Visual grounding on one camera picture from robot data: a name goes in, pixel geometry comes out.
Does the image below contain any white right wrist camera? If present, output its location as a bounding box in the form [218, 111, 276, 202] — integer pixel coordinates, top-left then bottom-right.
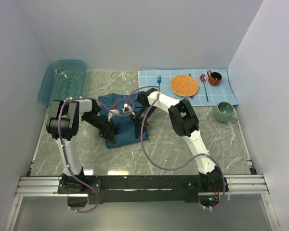
[122, 103, 133, 114]

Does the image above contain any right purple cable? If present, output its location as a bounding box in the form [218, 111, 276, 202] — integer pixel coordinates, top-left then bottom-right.
[127, 85, 227, 210]

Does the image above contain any iridescent spoon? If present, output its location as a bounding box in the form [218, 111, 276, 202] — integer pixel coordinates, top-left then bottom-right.
[200, 74, 209, 102]

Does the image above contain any blue checked placemat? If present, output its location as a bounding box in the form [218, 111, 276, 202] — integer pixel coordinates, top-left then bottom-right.
[138, 68, 239, 106]

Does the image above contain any orange woven round trivet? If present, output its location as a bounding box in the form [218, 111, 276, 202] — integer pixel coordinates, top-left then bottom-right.
[170, 75, 199, 97]

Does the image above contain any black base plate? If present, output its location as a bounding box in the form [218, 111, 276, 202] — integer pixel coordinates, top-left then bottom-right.
[57, 175, 229, 204]

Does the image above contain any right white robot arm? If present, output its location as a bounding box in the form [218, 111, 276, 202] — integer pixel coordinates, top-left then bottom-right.
[135, 88, 226, 192]

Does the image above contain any orange black mug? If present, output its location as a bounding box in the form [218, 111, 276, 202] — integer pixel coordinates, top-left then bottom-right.
[207, 70, 222, 86]

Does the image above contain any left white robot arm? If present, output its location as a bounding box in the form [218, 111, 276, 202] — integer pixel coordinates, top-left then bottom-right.
[46, 99, 120, 193]

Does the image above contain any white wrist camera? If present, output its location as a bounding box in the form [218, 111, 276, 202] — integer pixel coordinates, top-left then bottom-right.
[122, 103, 133, 114]
[108, 104, 120, 120]

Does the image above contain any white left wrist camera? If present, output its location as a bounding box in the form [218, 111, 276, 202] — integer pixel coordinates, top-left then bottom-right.
[108, 104, 120, 120]

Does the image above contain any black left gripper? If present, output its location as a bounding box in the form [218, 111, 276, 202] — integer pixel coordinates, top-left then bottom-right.
[82, 113, 115, 144]

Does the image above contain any aluminium rail frame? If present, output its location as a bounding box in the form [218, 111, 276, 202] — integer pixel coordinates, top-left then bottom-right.
[5, 106, 279, 231]

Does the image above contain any purple cable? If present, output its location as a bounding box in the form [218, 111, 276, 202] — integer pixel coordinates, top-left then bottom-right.
[127, 85, 227, 210]
[57, 96, 135, 214]

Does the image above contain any green ceramic mug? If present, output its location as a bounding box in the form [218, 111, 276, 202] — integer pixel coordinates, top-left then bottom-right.
[212, 102, 238, 123]

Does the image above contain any blue t shirt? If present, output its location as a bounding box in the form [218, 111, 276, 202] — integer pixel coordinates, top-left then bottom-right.
[98, 93, 141, 149]

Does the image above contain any teal plastic bin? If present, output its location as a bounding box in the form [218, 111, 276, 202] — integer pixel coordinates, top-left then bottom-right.
[38, 60, 87, 106]

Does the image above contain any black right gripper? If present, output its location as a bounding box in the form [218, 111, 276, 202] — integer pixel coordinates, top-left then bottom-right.
[131, 105, 157, 139]

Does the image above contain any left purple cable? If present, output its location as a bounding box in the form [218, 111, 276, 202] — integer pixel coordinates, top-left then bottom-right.
[57, 96, 135, 214]

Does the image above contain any blue fork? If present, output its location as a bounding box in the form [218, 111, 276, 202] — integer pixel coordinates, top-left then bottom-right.
[157, 75, 161, 91]

